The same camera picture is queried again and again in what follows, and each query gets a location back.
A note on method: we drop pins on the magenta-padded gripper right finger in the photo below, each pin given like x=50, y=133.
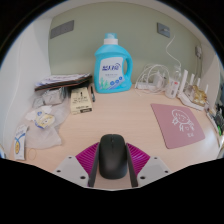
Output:
x=151, y=168

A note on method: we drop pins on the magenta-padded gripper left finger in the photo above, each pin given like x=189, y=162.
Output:
x=71, y=168

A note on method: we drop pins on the black computer mouse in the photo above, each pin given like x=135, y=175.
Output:
x=113, y=156

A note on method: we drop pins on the pink mouse pad with drawing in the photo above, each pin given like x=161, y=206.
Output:
x=173, y=128

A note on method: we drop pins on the clear plastic bag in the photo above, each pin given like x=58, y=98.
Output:
x=41, y=136

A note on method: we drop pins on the white snack packet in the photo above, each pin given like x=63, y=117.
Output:
x=43, y=118

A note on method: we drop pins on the white yellow blue packet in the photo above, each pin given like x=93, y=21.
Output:
x=20, y=141

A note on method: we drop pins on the small beige cardboard box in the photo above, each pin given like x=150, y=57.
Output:
x=81, y=101

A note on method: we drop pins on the silver foil bag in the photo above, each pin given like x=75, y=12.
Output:
x=53, y=96

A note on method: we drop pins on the black pen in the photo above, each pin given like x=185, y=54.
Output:
x=92, y=94

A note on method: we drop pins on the white power strip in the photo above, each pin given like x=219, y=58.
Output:
x=145, y=86

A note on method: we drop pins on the clear cup with red label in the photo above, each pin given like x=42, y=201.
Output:
x=172, y=88

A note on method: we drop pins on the grey zip pouch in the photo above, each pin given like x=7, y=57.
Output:
x=219, y=118

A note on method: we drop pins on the gold foil bag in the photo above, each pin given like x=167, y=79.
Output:
x=199, y=96

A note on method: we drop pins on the white router with antennas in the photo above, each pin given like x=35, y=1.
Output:
x=184, y=83

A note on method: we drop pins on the blue detergent bottle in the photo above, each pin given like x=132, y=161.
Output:
x=111, y=71

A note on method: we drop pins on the white shelf unit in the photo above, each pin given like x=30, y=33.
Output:
x=100, y=4

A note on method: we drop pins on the white wall charger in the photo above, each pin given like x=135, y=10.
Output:
x=198, y=51

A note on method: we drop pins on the grey wall outlet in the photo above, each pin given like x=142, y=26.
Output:
x=163, y=30

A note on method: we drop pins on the grey blank wall plate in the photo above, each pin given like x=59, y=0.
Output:
x=62, y=29

